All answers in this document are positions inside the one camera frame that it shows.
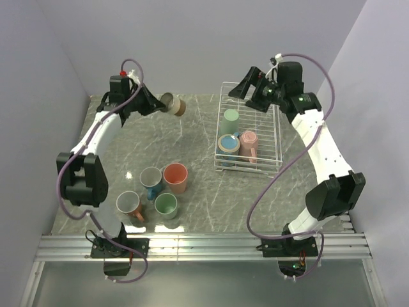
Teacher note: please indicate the white wire dish rack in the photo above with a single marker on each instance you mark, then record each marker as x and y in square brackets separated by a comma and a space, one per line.
[265, 125]

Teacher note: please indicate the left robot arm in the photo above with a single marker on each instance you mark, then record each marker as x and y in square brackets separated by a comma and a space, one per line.
[81, 177]

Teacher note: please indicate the steel and brown cup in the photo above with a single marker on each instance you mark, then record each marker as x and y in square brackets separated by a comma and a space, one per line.
[173, 105]

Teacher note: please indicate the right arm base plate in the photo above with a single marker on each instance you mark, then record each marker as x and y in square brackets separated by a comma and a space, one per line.
[288, 248]

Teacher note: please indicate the blue mug grey interior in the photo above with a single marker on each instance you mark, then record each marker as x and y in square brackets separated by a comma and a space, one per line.
[151, 179]

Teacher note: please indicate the aluminium rail frame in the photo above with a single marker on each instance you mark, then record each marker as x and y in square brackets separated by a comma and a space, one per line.
[219, 269]

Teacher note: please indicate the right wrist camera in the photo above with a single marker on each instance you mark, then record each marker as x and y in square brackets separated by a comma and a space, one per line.
[274, 61]

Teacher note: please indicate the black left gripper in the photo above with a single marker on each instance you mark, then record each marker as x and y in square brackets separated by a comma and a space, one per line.
[153, 103]

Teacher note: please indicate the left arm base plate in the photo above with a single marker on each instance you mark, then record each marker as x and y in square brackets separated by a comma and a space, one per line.
[102, 248]

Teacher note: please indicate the pink faceted mug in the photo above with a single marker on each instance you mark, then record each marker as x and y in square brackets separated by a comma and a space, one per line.
[249, 145]

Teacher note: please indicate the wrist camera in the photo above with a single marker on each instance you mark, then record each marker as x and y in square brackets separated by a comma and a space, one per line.
[133, 77]
[274, 61]

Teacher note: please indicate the orange mug grey interior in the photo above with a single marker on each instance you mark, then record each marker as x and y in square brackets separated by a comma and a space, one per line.
[129, 203]

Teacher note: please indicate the green tumbler cup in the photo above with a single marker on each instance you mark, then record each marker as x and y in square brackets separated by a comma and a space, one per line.
[229, 123]

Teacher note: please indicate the blue butterfly mug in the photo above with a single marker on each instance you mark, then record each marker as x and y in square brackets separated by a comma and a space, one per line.
[228, 146]

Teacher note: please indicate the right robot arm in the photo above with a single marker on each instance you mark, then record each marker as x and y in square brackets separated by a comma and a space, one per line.
[338, 186]

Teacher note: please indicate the coral pink tumbler cup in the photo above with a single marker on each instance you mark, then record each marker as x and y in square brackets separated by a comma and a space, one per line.
[175, 175]

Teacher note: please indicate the small green cup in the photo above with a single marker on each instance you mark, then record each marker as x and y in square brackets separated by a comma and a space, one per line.
[166, 205]

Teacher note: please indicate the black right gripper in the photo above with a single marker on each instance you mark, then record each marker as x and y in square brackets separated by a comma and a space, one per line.
[253, 77]

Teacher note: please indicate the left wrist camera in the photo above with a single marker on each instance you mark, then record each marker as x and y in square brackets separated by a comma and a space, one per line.
[133, 77]

